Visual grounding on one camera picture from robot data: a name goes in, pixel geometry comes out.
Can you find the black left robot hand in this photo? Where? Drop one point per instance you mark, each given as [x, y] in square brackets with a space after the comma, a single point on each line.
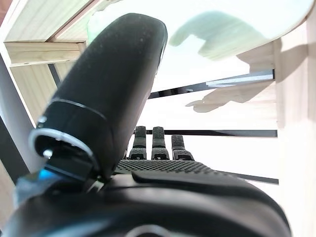
[111, 74]

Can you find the wooden pumpkin crate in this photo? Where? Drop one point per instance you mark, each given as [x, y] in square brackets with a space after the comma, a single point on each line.
[37, 19]

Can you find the wooden cabbage crate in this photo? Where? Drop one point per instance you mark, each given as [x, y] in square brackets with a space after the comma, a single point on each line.
[222, 153]

